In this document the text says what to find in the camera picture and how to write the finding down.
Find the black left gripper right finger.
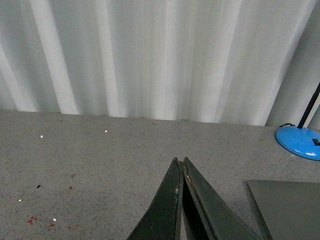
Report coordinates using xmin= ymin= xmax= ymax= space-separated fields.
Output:
xmin=182 ymin=157 xmax=261 ymax=240

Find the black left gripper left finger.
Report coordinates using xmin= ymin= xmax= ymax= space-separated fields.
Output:
xmin=128 ymin=157 xmax=184 ymax=240

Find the grey laptop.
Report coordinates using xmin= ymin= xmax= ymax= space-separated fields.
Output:
xmin=248 ymin=180 xmax=320 ymax=240

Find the blue base desk lamp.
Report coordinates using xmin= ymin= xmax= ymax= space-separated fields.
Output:
xmin=274 ymin=86 xmax=320 ymax=161

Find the white curtain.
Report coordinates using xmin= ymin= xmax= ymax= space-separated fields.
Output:
xmin=0 ymin=0 xmax=320 ymax=126

